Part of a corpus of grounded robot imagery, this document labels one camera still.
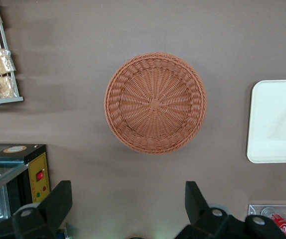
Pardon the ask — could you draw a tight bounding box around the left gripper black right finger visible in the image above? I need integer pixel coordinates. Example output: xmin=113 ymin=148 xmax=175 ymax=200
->
xmin=175 ymin=180 xmax=286 ymax=239

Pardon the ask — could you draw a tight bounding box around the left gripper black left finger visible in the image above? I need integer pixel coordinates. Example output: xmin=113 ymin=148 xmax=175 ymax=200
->
xmin=0 ymin=180 xmax=73 ymax=239

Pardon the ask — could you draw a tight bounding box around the cream plastic tray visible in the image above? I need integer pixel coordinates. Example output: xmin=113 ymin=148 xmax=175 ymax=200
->
xmin=246 ymin=79 xmax=286 ymax=164

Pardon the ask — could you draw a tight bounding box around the brown wicker basket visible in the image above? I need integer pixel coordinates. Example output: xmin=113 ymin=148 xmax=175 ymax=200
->
xmin=104 ymin=51 xmax=208 ymax=156

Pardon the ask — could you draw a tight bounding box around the tray of packaged snacks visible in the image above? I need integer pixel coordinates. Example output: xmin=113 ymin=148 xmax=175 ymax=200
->
xmin=0 ymin=0 xmax=24 ymax=107

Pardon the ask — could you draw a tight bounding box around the black food warmer cabinet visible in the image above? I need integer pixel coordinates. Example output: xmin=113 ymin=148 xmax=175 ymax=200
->
xmin=0 ymin=142 xmax=51 ymax=223

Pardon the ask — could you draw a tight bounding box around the clear acrylic bottle rack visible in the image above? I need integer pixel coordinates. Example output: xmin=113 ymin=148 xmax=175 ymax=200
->
xmin=248 ymin=204 xmax=286 ymax=239

